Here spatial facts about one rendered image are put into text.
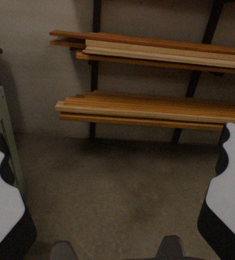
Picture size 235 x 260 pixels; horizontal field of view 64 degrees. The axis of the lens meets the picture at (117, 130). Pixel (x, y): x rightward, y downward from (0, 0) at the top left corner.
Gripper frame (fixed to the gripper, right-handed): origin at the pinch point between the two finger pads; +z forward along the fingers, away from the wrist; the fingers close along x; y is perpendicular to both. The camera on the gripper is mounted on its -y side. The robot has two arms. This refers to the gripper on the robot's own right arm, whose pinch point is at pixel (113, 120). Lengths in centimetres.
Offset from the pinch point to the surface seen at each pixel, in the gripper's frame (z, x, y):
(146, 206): 85, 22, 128
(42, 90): 177, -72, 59
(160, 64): 128, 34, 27
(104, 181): 110, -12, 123
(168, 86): 178, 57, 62
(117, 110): 130, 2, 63
